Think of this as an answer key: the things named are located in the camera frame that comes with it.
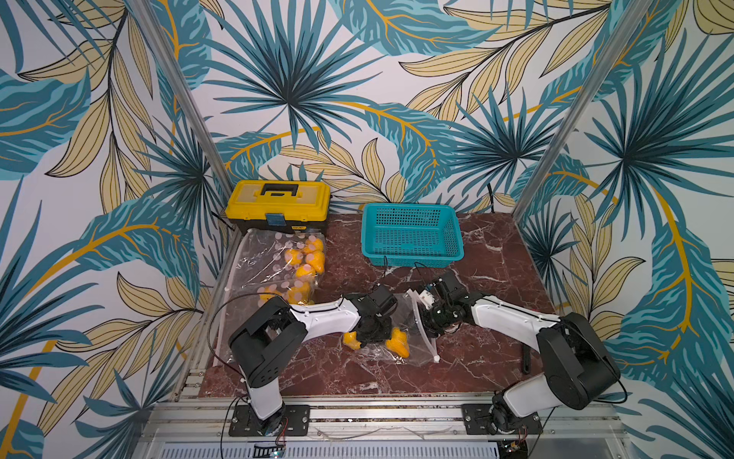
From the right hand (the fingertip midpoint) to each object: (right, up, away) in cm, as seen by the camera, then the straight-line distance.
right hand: (405, 329), depth 84 cm
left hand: (-6, -4, +2) cm, 8 cm away
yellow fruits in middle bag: (-33, +10, +7) cm, 36 cm away
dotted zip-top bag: (-51, +15, +13) cm, 55 cm away
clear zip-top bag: (0, +5, -5) cm, 7 cm away
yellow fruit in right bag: (-16, -2, -2) cm, 16 cm away
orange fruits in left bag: (-31, +20, +14) cm, 39 cm away
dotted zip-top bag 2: (-48, +26, +22) cm, 59 cm away
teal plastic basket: (+6, +29, +29) cm, 41 cm away
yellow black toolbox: (-38, +39, +16) cm, 56 cm away
